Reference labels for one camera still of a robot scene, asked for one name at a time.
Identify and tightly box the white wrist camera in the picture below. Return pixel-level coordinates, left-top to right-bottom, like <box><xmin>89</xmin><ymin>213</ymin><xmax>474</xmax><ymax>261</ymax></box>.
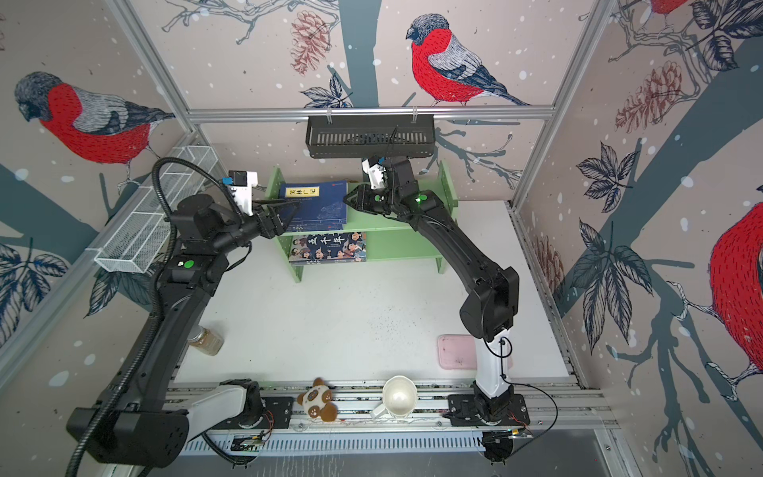
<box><xmin>223</xmin><ymin>170</ymin><xmax>258</xmax><ymax>216</ymax></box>
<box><xmin>362</xmin><ymin>156</ymin><xmax>387</xmax><ymax>191</ymax></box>

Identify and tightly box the pink plastic tray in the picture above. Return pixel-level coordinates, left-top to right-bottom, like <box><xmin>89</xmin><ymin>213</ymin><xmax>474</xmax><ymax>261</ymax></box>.
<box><xmin>436</xmin><ymin>334</ymin><xmax>514</xmax><ymax>371</ymax></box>

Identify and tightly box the brown white plush toy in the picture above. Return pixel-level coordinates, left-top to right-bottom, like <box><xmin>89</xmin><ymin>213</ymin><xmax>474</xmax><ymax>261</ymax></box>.
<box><xmin>297</xmin><ymin>378</ymin><xmax>339</xmax><ymax>423</ymax></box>

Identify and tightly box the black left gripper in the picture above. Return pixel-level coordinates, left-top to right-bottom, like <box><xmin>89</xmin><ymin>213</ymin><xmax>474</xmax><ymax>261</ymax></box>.
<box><xmin>211</xmin><ymin>197</ymin><xmax>301</xmax><ymax>256</ymax></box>

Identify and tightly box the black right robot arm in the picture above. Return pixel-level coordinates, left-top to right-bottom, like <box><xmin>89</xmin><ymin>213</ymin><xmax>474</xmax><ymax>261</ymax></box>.
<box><xmin>344</xmin><ymin>156</ymin><xmax>530</xmax><ymax>427</ymax></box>

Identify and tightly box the white wire mesh basket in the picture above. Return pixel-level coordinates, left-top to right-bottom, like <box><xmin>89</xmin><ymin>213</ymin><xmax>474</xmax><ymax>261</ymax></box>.
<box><xmin>95</xmin><ymin>163</ymin><xmax>210</xmax><ymax>273</ymax></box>

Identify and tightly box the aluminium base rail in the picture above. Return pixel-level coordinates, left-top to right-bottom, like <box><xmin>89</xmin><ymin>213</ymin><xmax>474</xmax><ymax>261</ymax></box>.
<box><xmin>180</xmin><ymin>382</ymin><xmax>619</xmax><ymax>460</ymax></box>

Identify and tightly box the colourful cartoon cover book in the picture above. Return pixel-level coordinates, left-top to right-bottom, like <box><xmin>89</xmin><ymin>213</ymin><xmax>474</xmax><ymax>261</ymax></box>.
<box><xmin>286</xmin><ymin>233</ymin><xmax>368</xmax><ymax>264</ymax></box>

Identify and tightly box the small glass spice jar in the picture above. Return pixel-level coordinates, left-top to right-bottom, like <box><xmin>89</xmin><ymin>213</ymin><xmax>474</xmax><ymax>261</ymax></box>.
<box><xmin>187</xmin><ymin>325</ymin><xmax>225</xmax><ymax>356</ymax></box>

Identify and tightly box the white ceramic mug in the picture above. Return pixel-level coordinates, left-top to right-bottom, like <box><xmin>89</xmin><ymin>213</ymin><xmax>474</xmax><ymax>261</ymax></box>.
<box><xmin>371</xmin><ymin>376</ymin><xmax>418</xmax><ymax>419</ymax></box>

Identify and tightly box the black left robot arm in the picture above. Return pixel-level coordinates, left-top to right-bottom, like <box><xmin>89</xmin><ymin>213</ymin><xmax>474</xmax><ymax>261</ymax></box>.
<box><xmin>66</xmin><ymin>157</ymin><xmax>296</xmax><ymax>476</ymax></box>

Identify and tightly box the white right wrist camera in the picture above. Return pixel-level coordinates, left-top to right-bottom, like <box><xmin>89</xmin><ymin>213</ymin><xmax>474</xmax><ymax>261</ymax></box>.
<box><xmin>362</xmin><ymin>156</ymin><xmax>387</xmax><ymax>191</ymax></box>

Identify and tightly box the green wooden shelf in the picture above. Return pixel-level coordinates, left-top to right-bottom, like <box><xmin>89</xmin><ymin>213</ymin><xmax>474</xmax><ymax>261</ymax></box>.
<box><xmin>277</xmin><ymin>163</ymin><xmax>459</xmax><ymax>283</ymax></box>

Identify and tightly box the dark blue book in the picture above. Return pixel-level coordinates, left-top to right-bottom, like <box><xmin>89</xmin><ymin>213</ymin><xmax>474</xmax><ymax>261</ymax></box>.
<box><xmin>278</xmin><ymin>181</ymin><xmax>348</xmax><ymax>223</ymax></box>
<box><xmin>286</xmin><ymin>220</ymin><xmax>346</xmax><ymax>234</ymax></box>

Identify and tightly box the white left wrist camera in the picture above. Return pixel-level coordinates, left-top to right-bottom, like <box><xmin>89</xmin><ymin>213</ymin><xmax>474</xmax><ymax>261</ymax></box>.
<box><xmin>223</xmin><ymin>170</ymin><xmax>258</xmax><ymax>216</ymax></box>

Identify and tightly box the black hanging wall basket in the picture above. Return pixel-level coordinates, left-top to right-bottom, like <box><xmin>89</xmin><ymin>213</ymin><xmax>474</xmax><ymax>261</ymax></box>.
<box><xmin>305</xmin><ymin>114</ymin><xmax>436</xmax><ymax>159</ymax></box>

